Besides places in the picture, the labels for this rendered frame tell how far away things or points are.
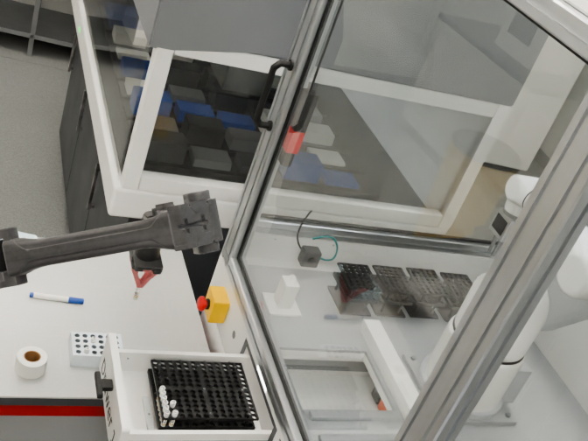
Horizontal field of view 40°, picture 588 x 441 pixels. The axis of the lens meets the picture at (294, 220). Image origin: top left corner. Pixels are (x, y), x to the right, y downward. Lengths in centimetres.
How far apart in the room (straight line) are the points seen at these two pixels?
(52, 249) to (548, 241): 80
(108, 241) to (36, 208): 254
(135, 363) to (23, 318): 36
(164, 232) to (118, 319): 88
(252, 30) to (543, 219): 135
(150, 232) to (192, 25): 99
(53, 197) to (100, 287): 177
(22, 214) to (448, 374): 287
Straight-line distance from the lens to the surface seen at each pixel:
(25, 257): 144
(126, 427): 170
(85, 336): 208
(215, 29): 225
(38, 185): 408
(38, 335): 210
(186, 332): 221
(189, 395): 184
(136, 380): 193
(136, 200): 248
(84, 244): 140
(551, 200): 109
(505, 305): 115
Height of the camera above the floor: 217
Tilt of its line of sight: 30 degrees down
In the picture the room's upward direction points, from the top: 21 degrees clockwise
